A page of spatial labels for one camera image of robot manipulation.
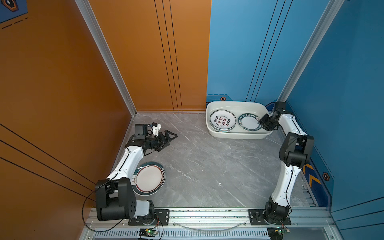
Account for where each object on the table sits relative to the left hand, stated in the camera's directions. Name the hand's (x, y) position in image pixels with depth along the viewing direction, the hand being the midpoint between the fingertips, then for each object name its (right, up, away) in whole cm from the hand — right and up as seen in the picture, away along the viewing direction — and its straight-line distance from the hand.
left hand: (173, 138), depth 83 cm
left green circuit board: (-9, -44, -13) cm, 47 cm away
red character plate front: (+32, +11, +26) cm, 43 cm away
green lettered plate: (+54, +10, +32) cm, 64 cm away
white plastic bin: (+48, +21, +37) cm, 64 cm away
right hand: (+56, +9, +19) cm, 60 cm away
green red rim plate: (-14, -24, +2) cm, 28 cm away
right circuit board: (+51, -44, -13) cm, 69 cm away
